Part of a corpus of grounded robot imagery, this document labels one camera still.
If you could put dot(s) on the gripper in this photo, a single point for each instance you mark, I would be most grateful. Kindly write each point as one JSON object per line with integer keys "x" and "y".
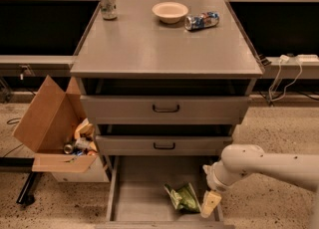
{"x": 212, "y": 182}

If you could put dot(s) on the green jalapeno chip bag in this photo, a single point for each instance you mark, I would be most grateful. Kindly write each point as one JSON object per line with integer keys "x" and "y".
{"x": 183, "y": 198}

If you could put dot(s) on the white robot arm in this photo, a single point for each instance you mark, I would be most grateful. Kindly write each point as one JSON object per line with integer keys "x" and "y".
{"x": 239, "y": 161}

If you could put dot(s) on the bottom grey drawer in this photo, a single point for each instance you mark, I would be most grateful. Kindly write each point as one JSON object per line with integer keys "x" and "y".
{"x": 138, "y": 200}

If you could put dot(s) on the grey drawer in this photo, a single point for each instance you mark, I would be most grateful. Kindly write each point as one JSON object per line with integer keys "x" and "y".
{"x": 138, "y": 200}
{"x": 162, "y": 145}
{"x": 164, "y": 110}

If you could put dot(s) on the middle grey drawer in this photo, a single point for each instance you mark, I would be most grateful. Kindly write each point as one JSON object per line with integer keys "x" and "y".
{"x": 162, "y": 145}

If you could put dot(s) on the grey drawer cabinet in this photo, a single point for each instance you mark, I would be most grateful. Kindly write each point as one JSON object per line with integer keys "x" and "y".
{"x": 139, "y": 55}

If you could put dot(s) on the top grey drawer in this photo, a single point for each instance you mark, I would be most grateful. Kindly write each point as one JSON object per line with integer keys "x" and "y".
{"x": 164, "y": 110}

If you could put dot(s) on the silver can in box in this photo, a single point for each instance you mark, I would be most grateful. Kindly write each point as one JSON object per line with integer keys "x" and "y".
{"x": 68, "y": 148}

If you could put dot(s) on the brown cardboard box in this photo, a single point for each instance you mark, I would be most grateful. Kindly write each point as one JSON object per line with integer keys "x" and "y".
{"x": 49, "y": 123}

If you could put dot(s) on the blue crushed soda can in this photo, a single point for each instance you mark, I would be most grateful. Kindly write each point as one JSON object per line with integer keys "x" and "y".
{"x": 201, "y": 21}

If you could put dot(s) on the cream bowl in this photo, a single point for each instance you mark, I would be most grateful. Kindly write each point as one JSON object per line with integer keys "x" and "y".
{"x": 170, "y": 12}

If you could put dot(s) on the black floor stand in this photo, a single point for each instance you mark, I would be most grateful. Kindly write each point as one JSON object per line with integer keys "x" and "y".
{"x": 26, "y": 195}

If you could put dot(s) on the white green soda can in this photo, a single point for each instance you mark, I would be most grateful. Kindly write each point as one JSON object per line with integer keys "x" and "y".
{"x": 108, "y": 9}

